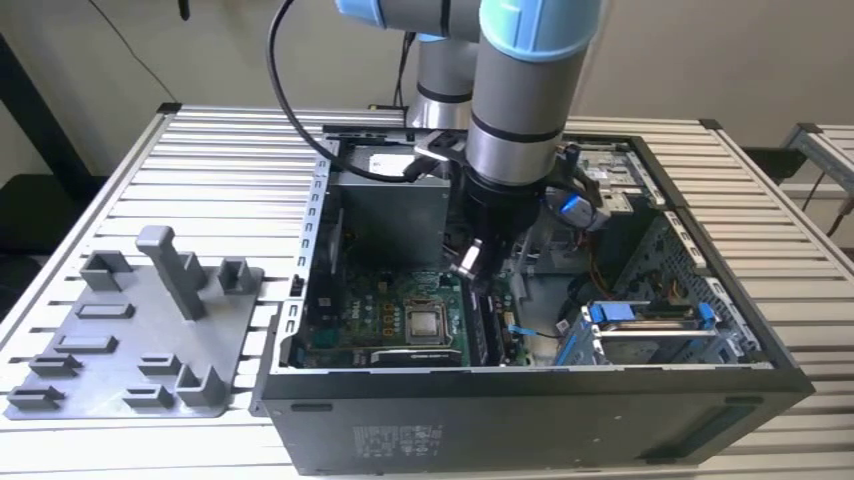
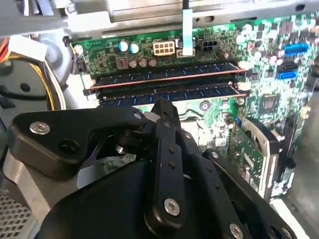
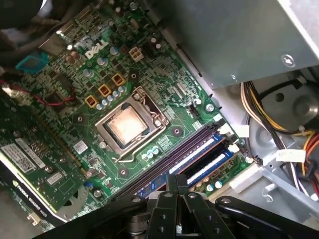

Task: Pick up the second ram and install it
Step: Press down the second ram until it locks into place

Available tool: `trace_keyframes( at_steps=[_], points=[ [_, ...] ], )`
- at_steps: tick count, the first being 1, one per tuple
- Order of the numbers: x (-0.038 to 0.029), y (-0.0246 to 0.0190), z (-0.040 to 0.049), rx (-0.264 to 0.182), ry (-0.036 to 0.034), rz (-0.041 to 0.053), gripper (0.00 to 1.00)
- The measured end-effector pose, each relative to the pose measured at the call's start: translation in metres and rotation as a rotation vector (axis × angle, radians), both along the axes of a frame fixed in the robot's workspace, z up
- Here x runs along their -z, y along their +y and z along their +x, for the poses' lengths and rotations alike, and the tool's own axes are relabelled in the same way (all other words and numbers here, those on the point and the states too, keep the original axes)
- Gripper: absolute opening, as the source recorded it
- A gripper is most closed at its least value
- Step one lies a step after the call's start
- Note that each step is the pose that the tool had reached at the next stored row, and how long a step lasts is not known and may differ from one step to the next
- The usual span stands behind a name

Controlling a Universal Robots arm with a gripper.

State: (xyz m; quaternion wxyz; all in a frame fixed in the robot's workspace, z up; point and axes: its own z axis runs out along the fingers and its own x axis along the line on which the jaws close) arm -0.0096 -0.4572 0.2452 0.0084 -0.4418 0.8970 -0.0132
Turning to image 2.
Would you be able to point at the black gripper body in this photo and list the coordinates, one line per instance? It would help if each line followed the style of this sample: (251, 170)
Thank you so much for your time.
(104, 211)

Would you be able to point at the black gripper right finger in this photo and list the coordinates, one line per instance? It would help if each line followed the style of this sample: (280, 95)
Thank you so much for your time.
(211, 176)

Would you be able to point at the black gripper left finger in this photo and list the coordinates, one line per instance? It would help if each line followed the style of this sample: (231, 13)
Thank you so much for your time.
(104, 117)

